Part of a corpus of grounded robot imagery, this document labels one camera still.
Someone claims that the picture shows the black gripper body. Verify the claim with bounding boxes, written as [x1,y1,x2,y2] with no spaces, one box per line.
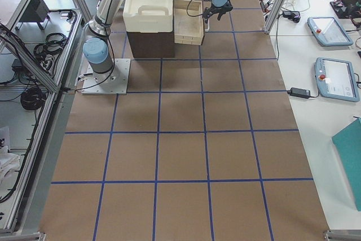
[205,0,233,17]

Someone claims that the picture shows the dark wooden drawer cabinet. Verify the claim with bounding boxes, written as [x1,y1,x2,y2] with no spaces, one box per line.
[126,0,205,59]

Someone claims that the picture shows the white plastic tray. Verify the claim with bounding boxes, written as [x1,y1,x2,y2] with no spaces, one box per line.
[122,0,174,33]

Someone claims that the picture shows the far blue teach pendant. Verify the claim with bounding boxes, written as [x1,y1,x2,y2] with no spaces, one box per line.
[307,17,353,47]

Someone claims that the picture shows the blue teach pendant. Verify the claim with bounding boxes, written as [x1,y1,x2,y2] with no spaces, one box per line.
[307,17,353,47]
[314,58,360,102]

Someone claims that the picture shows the black power adapter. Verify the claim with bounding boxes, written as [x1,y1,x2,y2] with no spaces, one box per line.
[287,87,311,99]

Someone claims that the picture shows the near blue teach pendant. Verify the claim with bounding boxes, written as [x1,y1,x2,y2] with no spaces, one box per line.
[314,58,360,102]

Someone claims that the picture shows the white crumpled cloth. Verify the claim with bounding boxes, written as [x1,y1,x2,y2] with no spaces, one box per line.
[0,125,21,185]

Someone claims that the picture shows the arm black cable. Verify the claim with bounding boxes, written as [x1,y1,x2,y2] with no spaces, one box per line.
[186,0,205,17]

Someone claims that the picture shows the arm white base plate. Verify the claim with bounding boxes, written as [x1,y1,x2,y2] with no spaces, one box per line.
[81,58,131,95]

